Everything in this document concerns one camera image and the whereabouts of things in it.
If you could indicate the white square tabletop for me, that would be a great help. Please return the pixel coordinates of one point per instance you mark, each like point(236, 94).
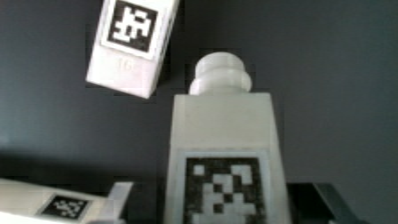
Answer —
point(35, 204)

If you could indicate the white leg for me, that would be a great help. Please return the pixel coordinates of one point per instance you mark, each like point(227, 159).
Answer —
point(129, 45)
point(225, 184)

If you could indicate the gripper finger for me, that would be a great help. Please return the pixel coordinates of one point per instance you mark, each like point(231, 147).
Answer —
point(318, 205)

